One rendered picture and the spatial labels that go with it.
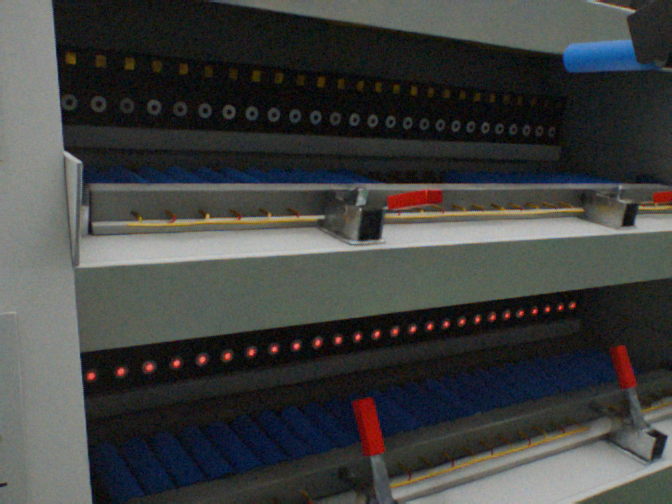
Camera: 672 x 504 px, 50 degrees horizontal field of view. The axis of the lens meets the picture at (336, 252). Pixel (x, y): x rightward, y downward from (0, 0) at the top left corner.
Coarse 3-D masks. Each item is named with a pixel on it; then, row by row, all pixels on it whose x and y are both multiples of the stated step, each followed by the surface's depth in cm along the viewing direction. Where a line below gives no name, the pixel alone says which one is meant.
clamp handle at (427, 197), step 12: (360, 192) 45; (420, 192) 40; (432, 192) 40; (360, 204) 45; (372, 204) 44; (384, 204) 43; (396, 204) 42; (408, 204) 41; (420, 204) 40; (432, 204) 40
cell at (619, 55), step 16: (576, 48) 46; (592, 48) 45; (608, 48) 44; (624, 48) 43; (576, 64) 46; (592, 64) 46; (608, 64) 45; (624, 64) 44; (640, 64) 43; (656, 64) 43
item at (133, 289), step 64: (64, 128) 51; (128, 128) 53; (128, 256) 37; (192, 256) 38; (256, 256) 40; (320, 256) 42; (384, 256) 45; (448, 256) 48; (512, 256) 52; (576, 256) 56; (640, 256) 61; (128, 320) 37; (192, 320) 39; (256, 320) 41; (320, 320) 44
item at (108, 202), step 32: (96, 192) 40; (128, 192) 40; (160, 192) 42; (192, 192) 43; (224, 192) 44; (256, 192) 45; (288, 192) 46; (320, 192) 48; (384, 192) 51; (448, 192) 54; (480, 192) 56; (512, 192) 58; (544, 192) 60; (576, 192) 63; (640, 192) 68; (128, 224) 39; (160, 224) 40; (192, 224) 41
